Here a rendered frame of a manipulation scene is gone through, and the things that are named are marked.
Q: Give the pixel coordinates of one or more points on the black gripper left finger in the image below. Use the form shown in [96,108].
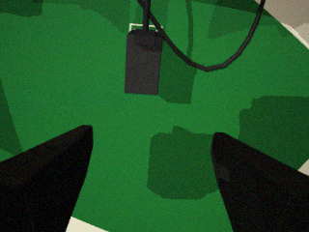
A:
[39,188]

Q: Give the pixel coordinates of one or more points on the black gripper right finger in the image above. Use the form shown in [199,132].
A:
[260,193]

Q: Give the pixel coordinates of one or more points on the green circuit board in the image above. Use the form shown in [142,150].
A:
[63,64]

